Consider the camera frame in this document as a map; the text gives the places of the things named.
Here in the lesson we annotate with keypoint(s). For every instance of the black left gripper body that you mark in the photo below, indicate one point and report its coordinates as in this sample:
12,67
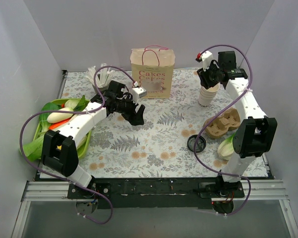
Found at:
133,112

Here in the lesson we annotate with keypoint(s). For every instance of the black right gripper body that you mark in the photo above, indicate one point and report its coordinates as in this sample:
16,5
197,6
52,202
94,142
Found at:
206,79

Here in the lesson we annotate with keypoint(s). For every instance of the stack of white paper cups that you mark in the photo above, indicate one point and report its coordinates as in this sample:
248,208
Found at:
207,95

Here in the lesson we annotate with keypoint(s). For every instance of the black plastic cup lid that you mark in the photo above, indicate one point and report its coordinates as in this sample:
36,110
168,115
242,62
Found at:
198,142

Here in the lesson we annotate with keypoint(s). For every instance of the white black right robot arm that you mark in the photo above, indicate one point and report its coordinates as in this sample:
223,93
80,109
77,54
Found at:
255,134

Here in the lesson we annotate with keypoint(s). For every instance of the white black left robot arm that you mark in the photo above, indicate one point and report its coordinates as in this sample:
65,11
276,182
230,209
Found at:
59,151

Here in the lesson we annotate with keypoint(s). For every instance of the floral patterned table mat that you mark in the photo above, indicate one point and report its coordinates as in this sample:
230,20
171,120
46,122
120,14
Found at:
159,147

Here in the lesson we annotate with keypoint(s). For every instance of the grey straw holder cup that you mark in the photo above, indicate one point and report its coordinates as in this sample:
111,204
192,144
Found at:
101,89

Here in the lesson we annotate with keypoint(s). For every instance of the brown cardboard cup carrier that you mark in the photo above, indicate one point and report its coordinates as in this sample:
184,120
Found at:
227,121

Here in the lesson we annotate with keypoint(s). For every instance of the kraft paper cakes bag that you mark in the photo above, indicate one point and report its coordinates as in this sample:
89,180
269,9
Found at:
152,67

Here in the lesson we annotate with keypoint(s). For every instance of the green plastic tray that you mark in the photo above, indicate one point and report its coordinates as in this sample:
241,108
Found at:
43,125

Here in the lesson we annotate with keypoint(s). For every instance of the white radish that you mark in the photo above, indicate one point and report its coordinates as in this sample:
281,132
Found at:
62,114

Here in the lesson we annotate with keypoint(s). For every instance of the orange carrot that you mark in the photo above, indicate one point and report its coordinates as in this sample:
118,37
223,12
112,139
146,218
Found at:
58,124

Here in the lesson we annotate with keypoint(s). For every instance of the green white cabbage on table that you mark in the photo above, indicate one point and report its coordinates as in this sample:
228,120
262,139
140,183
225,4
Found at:
225,149

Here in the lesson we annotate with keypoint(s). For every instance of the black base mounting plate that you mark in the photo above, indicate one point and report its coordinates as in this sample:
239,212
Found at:
157,192

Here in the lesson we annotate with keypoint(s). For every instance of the long green napa cabbage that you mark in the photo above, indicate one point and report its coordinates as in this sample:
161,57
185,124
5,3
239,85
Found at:
33,150

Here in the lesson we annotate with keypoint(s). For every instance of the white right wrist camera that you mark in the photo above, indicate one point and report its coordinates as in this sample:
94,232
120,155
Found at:
205,58

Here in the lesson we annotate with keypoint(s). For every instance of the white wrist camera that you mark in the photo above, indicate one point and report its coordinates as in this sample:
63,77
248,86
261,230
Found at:
137,92
205,58

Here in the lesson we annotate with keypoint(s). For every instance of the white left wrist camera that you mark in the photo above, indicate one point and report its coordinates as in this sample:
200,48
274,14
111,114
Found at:
137,92

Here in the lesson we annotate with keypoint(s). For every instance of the aluminium frame rail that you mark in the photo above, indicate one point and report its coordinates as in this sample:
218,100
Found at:
60,191

